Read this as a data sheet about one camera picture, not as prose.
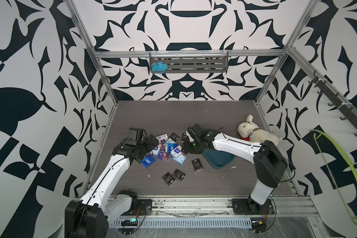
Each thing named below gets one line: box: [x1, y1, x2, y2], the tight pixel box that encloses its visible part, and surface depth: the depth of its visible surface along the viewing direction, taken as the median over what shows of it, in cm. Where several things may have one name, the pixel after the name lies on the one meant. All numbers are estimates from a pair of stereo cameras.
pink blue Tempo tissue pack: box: [151, 143, 163, 156], surface depth 93 cm
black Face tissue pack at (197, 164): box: [191, 158, 204, 173], surface depth 89 cm
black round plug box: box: [251, 220, 267, 234], surface depth 73 cm
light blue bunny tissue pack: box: [171, 154, 187, 166], surface depth 89 cm
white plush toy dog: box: [237, 114, 283, 147], surface depth 95 cm
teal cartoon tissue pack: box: [162, 137, 176, 148], surface depth 97 cm
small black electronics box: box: [120, 220, 139, 227], surface depth 74 cm
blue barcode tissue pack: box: [167, 142, 179, 153], surface depth 91 cm
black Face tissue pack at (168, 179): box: [161, 171, 177, 188], surface depth 83 cm
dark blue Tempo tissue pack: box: [141, 154, 157, 169], surface depth 89 cm
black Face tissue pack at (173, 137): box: [168, 132, 180, 143], surface depth 101 cm
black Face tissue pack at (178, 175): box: [172, 168, 187, 183], surface depth 85 cm
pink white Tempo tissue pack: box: [170, 144, 183, 158], surface depth 90 cm
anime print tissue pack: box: [156, 151, 172, 163], surface depth 91 cm
